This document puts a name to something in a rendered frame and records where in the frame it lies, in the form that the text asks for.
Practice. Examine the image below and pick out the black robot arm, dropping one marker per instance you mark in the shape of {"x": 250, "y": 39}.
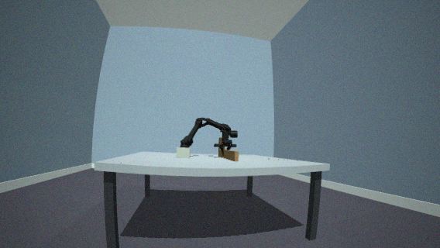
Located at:
{"x": 224, "y": 129}

